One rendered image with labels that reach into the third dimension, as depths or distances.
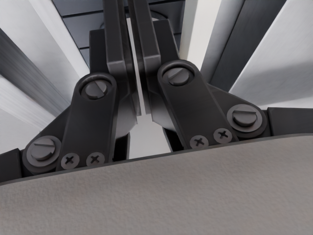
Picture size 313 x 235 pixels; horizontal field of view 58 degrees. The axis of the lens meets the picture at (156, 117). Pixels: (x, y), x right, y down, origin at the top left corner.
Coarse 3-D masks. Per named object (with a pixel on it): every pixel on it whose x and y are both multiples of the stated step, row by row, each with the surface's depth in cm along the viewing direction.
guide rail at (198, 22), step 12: (192, 0) 14; (204, 0) 13; (216, 0) 13; (192, 12) 14; (204, 12) 14; (216, 12) 14; (192, 24) 15; (204, 24) 15; (192, 36) 16; (204, 36) 16; (180, 48) 20; (192, 48) 17; (204, 48) 17; (192, 60) 18
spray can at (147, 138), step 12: (132, 36) 17; (132, 48) 17; (144, 108) 16; (144, 120) 16; (132, 132) 16; (144, 132) 16; (156, 132) 16; (132, 144) 16; (144, 144) 16; (156, 144) 15; (132, 156) 16; (144, 156) 15
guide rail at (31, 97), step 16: (0, 32) 7; (0, 48) 7; (16, 48) 8; (0, 64) 7; (16, 64) 8; (32, 64) 9; (0, 80) 7; (16, 80) 8; (32, 80) 9; (48, 80) 10; (0, 96) 8; (16, 96) 8; (32, 96) 9; (48, 96) 10; (16, 112) 9; (32, 112) 10; (48, 112) 10
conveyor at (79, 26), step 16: (64, 0) 16; (80, 0) 16; (96, 0) 17; (160, 0) 18; (176, 0) 18; (64, 16) 18; (80, 16) 18; (96, 16) 18; (176, 16) 19; (80, 32) 19; (176, 32) 21; (80, 48) 21
